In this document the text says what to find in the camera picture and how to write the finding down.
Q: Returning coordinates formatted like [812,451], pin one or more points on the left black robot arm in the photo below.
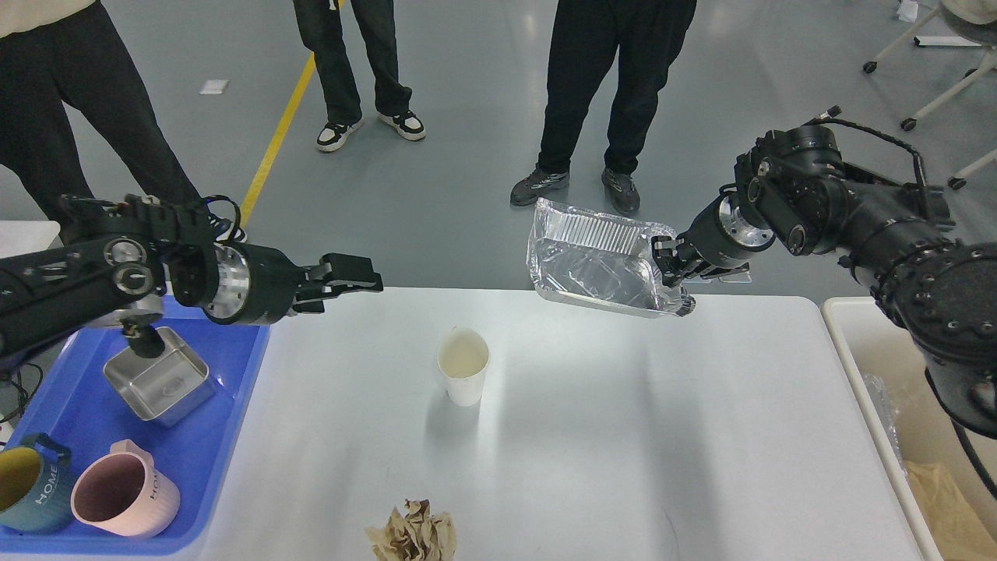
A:
[118,257]

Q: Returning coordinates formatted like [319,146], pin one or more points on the white bin right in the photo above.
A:
[887,374]

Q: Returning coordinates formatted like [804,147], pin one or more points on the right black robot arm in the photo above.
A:
[793,186]

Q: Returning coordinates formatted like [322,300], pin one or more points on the teal yellow HOME mug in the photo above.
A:
[36,485]

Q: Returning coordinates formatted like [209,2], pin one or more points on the aluminium foil tray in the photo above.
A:
[600,261]

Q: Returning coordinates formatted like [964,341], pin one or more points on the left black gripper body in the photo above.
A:
[256,285]

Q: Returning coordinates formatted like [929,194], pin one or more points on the white rolling chair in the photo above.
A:
[938,77]

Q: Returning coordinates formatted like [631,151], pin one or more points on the white side table left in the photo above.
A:
[20,237]

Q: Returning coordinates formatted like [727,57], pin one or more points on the person in cream top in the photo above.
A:
[57,55]

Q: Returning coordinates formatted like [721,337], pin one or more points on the clear floor plate right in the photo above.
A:
[738,275]

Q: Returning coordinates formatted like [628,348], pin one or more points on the brown paper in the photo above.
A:
[416,535]

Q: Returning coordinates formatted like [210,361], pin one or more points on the white paper on floor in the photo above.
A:
[214,87]

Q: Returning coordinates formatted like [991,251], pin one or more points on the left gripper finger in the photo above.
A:
[309,300]
[343,269]

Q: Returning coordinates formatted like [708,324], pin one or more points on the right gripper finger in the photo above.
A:
[677,272]
[668,249]

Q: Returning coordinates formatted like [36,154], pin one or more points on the stainless steel square tray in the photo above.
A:
[165,389]

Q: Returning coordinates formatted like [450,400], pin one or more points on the white paper cup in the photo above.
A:
[463,360]

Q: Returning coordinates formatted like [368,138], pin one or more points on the pink ribbed mug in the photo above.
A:
[125,494]

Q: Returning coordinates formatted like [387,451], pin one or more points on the blue plastic tray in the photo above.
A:
[78,408]

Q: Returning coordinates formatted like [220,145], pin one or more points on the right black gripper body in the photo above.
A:
[723,238]

